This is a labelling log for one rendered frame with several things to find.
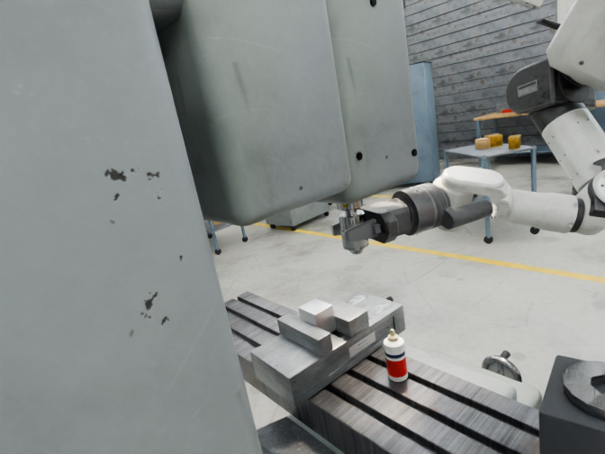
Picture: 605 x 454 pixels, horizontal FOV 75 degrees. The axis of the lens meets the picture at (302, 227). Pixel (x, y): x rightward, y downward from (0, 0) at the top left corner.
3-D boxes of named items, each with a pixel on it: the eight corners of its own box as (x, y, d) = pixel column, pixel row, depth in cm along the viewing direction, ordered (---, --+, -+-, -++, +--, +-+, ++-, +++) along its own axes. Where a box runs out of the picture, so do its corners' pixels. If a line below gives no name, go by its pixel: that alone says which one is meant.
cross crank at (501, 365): (489, 375, 129) (487, 343, 125) (528, 389, 120) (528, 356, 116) (465, 403, 119) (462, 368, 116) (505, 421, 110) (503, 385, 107)
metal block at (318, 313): (319, 321, 94) (315, 297, 92) (337, 329, 89) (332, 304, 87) (302, 331, 91) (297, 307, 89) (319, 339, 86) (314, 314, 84)
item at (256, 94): (258, 186, 72) (226, 31, 65) (358, 189, 54) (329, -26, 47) (158, 215, 61) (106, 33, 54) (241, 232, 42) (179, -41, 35)
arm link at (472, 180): (443, 162, 78) (517, 171, 75) (434, 200, 84) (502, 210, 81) (443, 179, 74) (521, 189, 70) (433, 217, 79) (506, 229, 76)
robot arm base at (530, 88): (564, 131, 91) (545, 90, 95) (620, 95, 80) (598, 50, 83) (515, 130, 86) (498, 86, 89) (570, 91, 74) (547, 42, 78)
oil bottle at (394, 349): (395, 367, 85) (390, 322, 82) (411, 375, 81) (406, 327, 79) (383, 377, 82) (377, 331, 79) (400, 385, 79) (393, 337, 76)
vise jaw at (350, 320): (326, 308, 101) (323, 294, 100) (370, 325, 89) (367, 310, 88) (308, 318, 97) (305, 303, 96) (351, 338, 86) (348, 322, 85)
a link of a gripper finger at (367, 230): (343, 227, 68) (374, 218, 70) (346, 244, 69) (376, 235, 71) (347, 229, 66) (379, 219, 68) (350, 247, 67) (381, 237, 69)
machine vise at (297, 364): (362, 313, 109) (356, 276, 106) (406, 330, 98) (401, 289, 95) (256, 377, 90) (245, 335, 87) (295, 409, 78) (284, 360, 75)
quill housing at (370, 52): (340, 178, 83) (315, 11, 74) (428, 178, 67) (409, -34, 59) (267, 203, 71) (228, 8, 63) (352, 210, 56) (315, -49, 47)
